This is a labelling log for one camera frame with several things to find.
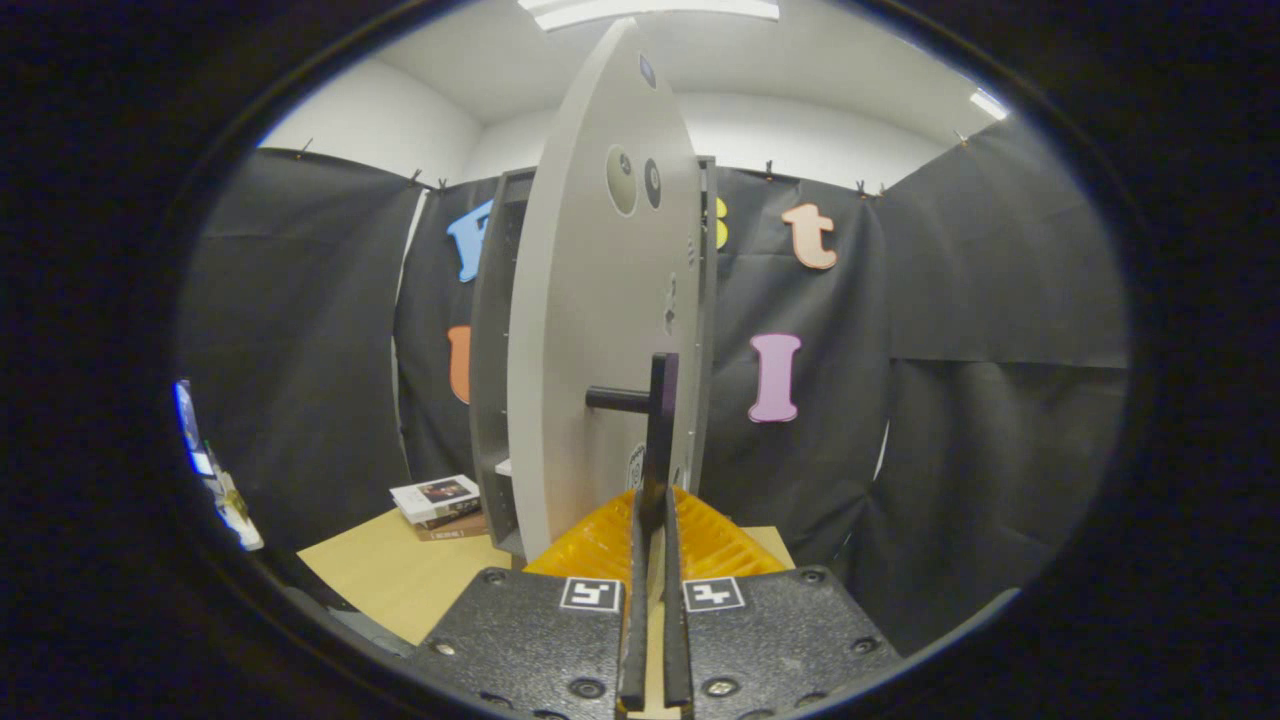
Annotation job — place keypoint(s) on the black backdrop cloth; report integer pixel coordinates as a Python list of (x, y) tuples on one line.
[(950, 450)]

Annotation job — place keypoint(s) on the grey shoe cabinet door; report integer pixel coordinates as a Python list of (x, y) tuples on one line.
[(580, 350)]

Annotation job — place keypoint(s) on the small ceiling light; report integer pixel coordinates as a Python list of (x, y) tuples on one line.
[(988, 103)]

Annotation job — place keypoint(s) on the long ceiling light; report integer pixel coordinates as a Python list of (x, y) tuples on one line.
[(650, 8)]

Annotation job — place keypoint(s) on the brown book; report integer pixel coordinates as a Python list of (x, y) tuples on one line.
[(450, 530)]

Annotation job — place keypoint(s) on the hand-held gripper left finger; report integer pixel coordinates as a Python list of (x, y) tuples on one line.
[(633, 640)]

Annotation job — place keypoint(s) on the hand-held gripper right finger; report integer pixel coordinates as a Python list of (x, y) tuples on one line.
[(676, 640)]

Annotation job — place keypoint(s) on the white book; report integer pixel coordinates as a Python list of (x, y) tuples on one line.
[(435, 492)]

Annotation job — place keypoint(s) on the grey shoe cabinet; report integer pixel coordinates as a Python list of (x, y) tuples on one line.
[(490, 350)]

